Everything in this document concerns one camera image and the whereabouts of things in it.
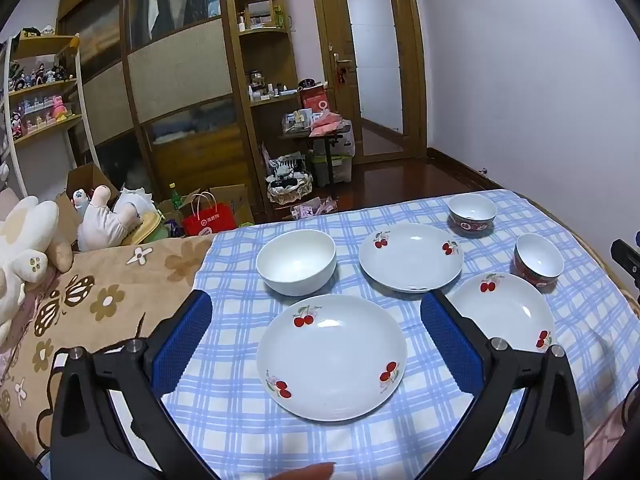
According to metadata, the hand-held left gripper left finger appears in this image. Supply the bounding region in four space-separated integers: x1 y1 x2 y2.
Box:
50 289 221 480

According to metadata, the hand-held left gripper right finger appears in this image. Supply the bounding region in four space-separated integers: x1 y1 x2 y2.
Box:
420 288 586 480

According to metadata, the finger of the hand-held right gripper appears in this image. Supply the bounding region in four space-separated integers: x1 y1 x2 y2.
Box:
610 238 640 283

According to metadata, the white cherry print plate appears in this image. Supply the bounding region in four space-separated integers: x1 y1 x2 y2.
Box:
358 223 464 294
442 273 556 354
256 294 407 422

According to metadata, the plain white bowl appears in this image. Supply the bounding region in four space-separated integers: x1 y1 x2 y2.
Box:
256 229 337 297

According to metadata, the person's left hand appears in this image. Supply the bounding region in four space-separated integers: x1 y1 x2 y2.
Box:
267 462 336 480

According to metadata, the blue checkered cloth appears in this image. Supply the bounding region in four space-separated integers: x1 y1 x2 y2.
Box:
161 189 640 480

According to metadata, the red patterned bowl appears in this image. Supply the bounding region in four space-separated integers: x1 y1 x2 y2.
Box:
514 233 565 294
447 193 497 237

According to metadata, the green yellow plush cushion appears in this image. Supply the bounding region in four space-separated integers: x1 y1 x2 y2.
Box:
131 210 171 246

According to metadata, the red paper bag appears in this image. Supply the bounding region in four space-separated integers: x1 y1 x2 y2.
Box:
182 192 239 237

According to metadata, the pink and white plush doll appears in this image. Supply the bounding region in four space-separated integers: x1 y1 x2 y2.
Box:
76 185 144 253

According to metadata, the open cardboard box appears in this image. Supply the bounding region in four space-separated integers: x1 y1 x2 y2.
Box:
206 183 256 227
64 162 122 207

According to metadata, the white spiky plush toy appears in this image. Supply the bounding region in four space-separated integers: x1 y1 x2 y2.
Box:
116 186 154 212

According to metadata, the woven basket with clothes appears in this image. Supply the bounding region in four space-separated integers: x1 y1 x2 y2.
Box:
266 157 315 206

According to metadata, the box of pink packets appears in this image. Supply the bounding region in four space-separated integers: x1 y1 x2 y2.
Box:
290 198 339 219

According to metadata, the cream flower plush toy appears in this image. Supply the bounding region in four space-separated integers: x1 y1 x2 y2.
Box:
0 195 61 341

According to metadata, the clear storage box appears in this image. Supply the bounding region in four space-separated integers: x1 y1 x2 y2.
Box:
310 151 354 186

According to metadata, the small black folding table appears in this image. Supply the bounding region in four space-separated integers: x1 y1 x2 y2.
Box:
279 127 354 187

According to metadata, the pink packet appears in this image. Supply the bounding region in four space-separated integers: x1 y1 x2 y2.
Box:
309 112 346 137

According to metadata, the wooden wardrobe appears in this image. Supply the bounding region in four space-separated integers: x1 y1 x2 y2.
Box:
56 0 262 212

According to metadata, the red gift box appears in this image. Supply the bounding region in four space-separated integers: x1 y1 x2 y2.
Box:
300 87 331 114

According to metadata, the white shelf with figurines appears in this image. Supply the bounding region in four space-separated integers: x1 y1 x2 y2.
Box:
0 35 101 202

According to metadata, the wooden door with glass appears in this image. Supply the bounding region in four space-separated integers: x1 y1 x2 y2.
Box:
307 0 432 165

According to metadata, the wooden corner shelf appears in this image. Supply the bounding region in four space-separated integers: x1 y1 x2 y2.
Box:
227 0 312 211

